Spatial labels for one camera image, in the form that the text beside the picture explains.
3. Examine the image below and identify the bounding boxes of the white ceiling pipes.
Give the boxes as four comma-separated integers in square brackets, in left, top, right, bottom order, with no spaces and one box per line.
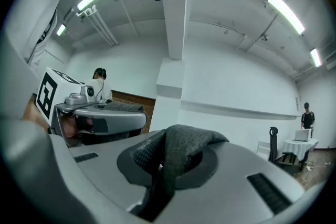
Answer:
[75,6,119,47]

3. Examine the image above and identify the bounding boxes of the white laptop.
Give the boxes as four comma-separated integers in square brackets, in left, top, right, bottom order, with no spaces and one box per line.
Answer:
[293,129,312,143]

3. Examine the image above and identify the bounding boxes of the black office chair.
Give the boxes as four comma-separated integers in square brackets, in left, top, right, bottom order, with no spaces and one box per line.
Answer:
[268,126,299,170]

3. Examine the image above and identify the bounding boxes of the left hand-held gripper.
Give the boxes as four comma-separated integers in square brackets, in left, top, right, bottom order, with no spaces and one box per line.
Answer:
[34,67,148,148]

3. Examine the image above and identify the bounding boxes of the person's left hand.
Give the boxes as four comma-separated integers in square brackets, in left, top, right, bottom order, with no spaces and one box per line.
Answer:
[64,115,94,139]

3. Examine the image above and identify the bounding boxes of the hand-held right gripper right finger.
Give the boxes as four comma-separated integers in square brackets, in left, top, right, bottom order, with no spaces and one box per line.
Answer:
[157,141,326,224]

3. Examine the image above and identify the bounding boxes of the round cloth-covered table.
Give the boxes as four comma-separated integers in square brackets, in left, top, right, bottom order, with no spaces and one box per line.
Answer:
[282,138,320,166]

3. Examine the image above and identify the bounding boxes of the dark grey backpack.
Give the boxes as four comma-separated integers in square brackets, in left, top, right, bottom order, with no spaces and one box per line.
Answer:
[101,101,229,201]

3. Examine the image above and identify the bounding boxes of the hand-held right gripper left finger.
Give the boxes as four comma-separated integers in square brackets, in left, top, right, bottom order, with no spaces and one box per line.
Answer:
[49,129,167,224]

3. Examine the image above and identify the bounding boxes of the person's white shirt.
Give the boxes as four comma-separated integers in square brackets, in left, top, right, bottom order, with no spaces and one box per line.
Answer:
[5,0,79,69]

